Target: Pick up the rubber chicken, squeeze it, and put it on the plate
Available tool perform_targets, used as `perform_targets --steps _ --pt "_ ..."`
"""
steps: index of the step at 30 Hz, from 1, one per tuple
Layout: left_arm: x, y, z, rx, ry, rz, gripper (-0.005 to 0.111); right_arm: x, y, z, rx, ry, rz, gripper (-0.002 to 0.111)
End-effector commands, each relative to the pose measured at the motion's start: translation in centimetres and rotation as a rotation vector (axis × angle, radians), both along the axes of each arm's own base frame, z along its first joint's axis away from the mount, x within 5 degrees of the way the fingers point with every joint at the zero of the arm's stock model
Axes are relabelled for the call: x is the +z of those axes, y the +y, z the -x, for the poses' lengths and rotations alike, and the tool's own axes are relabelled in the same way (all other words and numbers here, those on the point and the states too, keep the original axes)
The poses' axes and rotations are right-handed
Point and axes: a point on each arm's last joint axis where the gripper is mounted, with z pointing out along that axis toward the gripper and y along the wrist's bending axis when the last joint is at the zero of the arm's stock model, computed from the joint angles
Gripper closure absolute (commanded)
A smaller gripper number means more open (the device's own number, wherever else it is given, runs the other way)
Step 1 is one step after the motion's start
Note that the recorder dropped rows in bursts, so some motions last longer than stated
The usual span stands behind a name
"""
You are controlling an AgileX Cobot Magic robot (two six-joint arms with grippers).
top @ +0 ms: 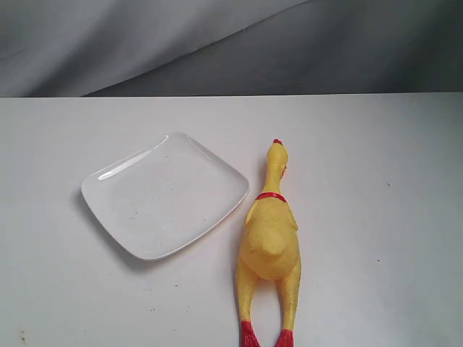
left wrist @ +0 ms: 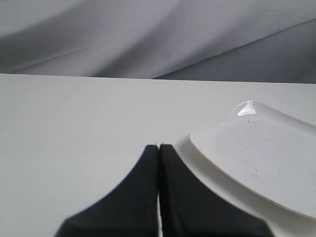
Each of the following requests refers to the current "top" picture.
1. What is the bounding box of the yellow rubber chicken toy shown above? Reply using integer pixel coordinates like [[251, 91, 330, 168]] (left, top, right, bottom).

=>
[[236, 139, 301, 346]]

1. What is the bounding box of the white square plate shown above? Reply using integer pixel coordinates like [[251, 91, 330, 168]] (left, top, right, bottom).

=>
[[81, 132, 250, 261]]

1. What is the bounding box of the grey backdrop cloth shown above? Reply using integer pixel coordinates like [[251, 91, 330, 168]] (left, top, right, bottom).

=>
[[1, 1, 462, 97]]

